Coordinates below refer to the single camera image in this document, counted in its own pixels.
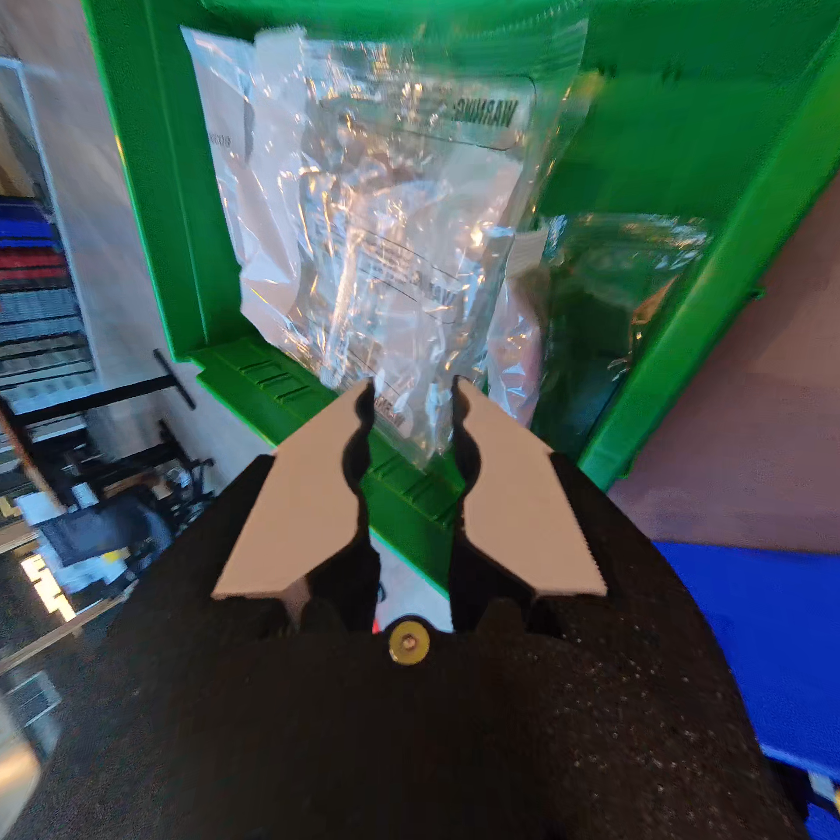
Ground large clear labelled bag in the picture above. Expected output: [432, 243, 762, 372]
[243, 33, 585, 460]

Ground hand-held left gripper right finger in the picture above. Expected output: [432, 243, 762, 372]
[451, 377, 609, 631]

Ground blue bin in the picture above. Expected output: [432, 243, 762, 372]
[653, 539, 840, 815]

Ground clear bag with dark parts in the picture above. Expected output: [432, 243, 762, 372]
[532, 214, 716, 460]

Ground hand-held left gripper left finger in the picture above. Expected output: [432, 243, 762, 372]
[210, 381, 382, 631]

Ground storage shelf with bins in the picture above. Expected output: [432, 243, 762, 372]
[0, 197, 99, 395]

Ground clear bag of parts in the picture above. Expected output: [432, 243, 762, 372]
[182, 27, 316, 355]

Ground green bin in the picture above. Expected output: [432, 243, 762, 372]
[82, 0, 840, 598]

